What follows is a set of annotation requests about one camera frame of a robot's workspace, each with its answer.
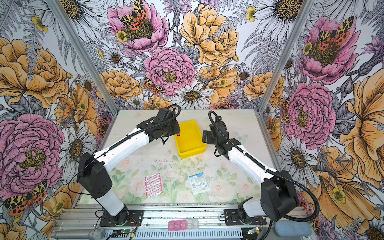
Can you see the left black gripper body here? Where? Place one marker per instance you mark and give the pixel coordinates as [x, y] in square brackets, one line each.
[170, 129]

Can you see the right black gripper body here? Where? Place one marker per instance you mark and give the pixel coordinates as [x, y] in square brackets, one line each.
[210, 139]

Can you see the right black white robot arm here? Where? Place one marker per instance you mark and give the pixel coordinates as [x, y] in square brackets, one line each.
[277, 196]

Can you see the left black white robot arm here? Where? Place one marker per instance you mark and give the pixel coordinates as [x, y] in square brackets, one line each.
[94, 168]

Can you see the yellow plastic bin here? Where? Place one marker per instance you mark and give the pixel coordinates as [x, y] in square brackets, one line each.
[190, 142]

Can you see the white blue tissue packet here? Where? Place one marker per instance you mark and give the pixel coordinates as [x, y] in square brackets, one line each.
[198, 183]

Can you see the pink patterned packet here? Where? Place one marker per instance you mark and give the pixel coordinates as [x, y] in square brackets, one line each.
[153, 185]

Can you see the pink clear pill organizer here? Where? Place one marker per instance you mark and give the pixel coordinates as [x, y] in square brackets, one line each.
[183, 225]

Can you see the green circuit board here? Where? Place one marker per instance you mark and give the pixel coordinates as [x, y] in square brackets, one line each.
[253, 231]

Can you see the grey blue foam pad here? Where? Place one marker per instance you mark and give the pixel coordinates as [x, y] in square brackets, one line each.
[292, 229]

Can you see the grey metal cylinder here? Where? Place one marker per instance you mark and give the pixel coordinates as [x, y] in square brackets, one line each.
[90, 234]

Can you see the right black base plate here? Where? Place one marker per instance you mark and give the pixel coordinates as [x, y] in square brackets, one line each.
[234, 217]

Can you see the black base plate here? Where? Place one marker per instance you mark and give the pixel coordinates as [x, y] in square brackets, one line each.
[127, 218]
[234, 217]

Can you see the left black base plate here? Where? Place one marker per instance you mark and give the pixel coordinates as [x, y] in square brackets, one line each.
[127, 218]

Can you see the white slotted cable duct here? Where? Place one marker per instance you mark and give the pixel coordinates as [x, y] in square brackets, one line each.
[196, 234]

